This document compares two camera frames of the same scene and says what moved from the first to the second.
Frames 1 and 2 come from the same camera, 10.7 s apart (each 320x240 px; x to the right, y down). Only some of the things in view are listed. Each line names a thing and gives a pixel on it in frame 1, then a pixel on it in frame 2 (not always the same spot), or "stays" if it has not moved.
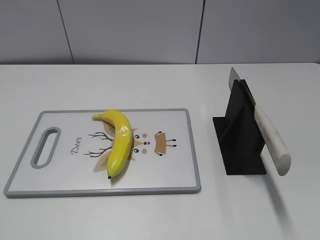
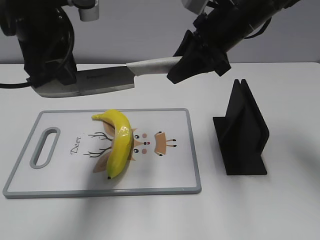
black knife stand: x=239 y=136 stays
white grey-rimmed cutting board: x=66 y=152 stays
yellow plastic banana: x=122 y=141 stays
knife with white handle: x=278 y=155 to x=100 y=79
